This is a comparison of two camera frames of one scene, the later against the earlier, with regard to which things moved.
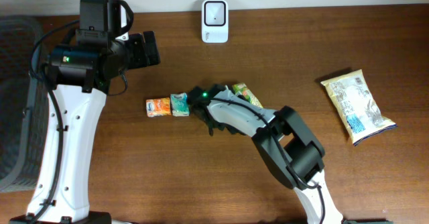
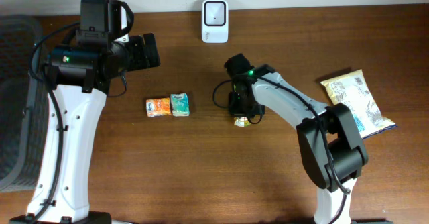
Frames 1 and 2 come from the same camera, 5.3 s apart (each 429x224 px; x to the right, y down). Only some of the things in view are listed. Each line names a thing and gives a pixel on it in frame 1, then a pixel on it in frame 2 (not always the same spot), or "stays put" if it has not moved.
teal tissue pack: (179, 104) stays put
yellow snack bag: (358, 108) stays put
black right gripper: (232, 129) -> (232, 96)
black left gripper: (141, 56) stays put
